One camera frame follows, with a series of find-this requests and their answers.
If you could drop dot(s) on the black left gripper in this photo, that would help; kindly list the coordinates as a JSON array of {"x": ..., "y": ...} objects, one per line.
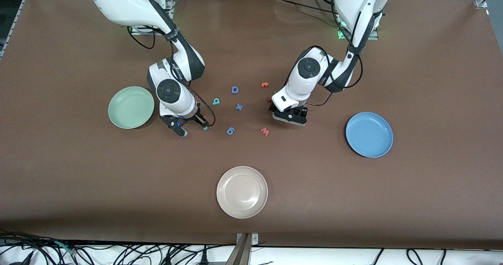
[{"x": 271, "y": 107}]

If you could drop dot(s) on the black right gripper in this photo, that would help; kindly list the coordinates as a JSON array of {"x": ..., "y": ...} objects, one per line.
[{"x": 200, "y": 120}]

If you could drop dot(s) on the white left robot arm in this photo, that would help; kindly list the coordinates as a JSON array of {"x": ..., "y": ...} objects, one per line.
[{"x": 306, "y": 80}]

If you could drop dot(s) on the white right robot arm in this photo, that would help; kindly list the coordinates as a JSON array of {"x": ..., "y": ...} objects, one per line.
[{"x": 118, "y": 1}]

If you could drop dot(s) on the blue foam number 6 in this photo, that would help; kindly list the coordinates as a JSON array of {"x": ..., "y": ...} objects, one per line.
[{"x": 230, "y": 131}]

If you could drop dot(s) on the pink foam letter w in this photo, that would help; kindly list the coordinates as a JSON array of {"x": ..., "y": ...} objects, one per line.
[{"x": 265, "y": 131}]

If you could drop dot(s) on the pale green plate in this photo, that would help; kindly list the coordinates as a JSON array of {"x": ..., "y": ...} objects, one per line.
[{"x": 131, "y": 107}]

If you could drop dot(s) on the blue plate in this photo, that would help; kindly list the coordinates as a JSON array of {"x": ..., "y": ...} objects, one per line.
[{"x": 369, "y": 135}]

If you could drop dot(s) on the beige plate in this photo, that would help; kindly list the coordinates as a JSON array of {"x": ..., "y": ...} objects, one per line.
[{"x": 242, "y": 192}]

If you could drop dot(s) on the black power plug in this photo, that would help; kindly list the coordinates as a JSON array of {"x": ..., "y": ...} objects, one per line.
[{"x": 204, "y": 259}]

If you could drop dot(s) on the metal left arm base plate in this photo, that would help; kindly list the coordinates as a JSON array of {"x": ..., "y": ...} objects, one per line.
[{"x": 373, "y": 38}]

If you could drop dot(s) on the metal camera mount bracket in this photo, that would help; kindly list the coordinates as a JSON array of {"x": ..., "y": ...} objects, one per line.
[{"x": 241, "y": 253}]

